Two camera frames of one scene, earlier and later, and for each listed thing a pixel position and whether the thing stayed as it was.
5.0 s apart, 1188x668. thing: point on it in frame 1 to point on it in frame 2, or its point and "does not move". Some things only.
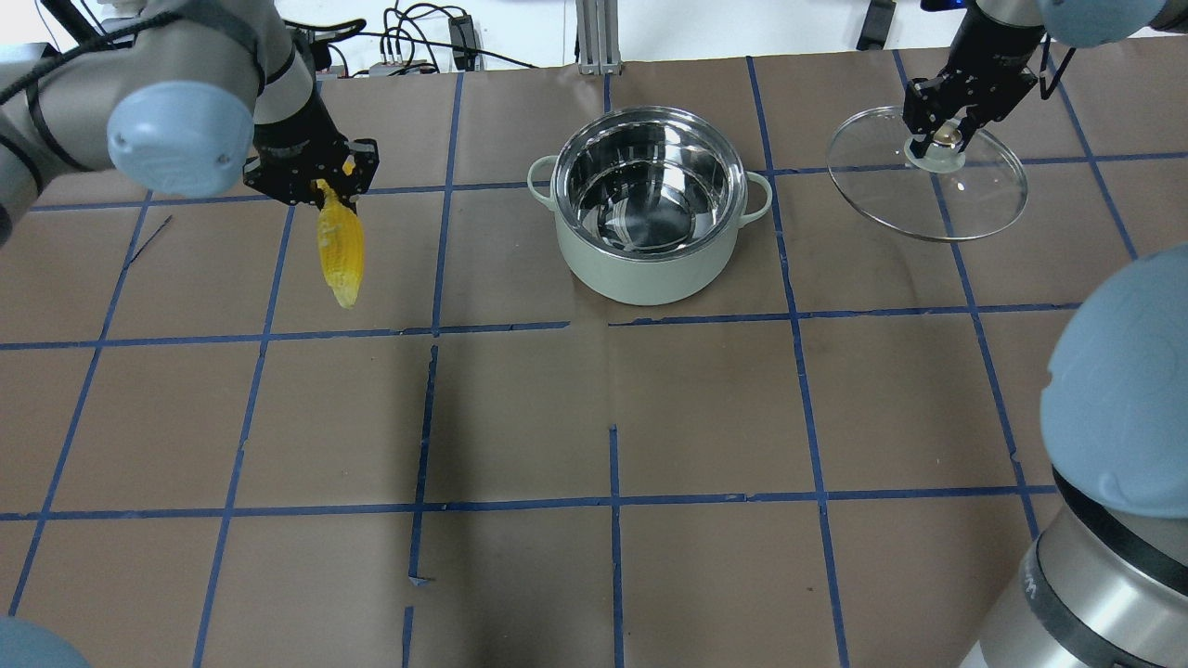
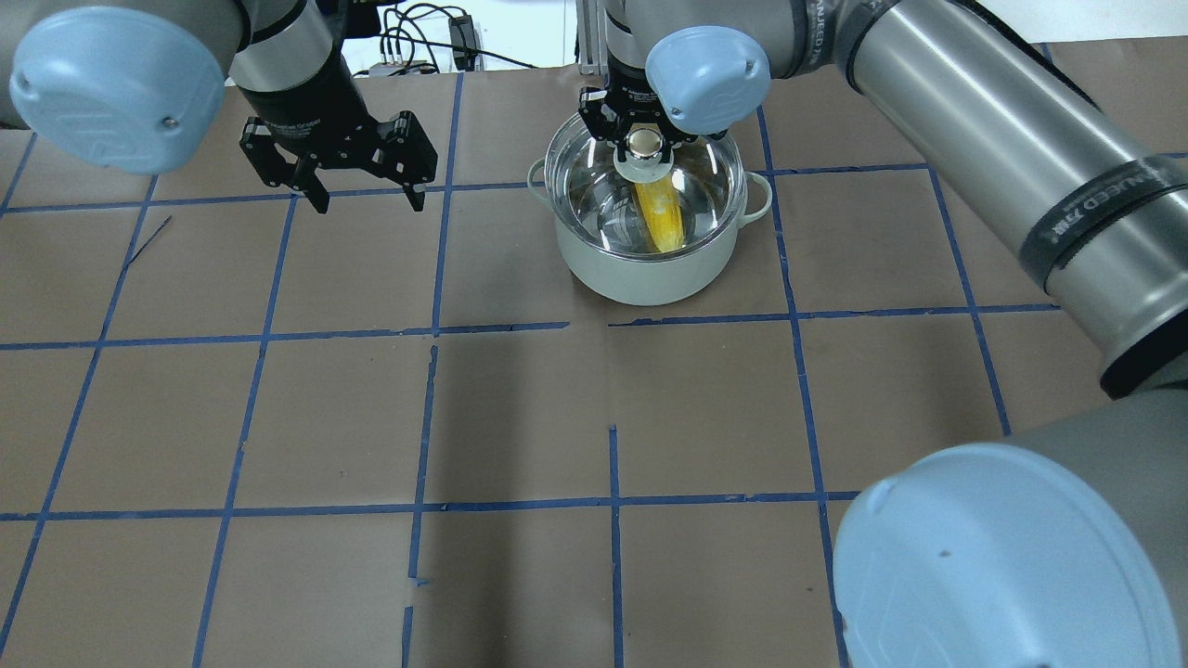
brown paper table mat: (482, 464) does not move
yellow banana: (342, 237) to (661, 205)
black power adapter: (463, 42) does not move
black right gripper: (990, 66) to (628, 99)
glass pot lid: (940, 195) to (695, 209)
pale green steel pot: (648, 202) does not move
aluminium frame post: (597, 24) does not move
